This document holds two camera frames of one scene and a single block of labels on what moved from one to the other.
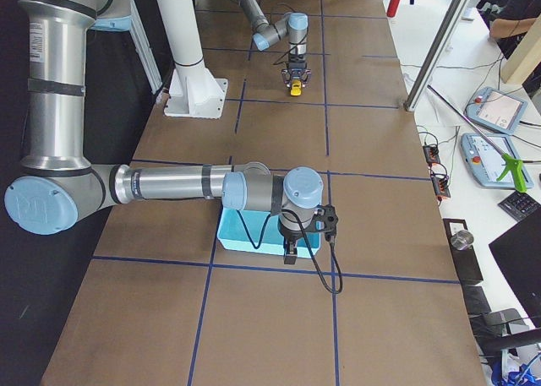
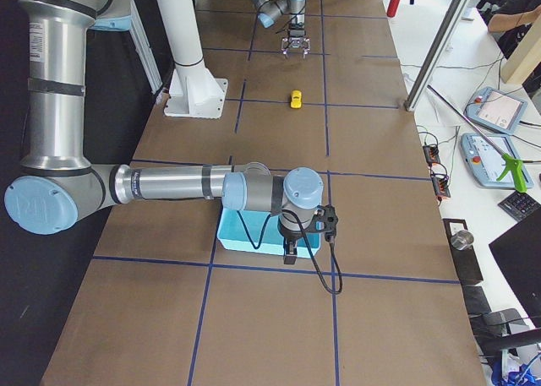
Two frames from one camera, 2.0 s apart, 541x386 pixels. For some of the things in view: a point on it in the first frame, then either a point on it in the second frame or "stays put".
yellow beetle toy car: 296,89 -> 296,99
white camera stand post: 193,91 stays put
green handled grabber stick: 510,163 stays put
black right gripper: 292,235 stays put
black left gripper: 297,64 -> 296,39
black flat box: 467,263 stays put
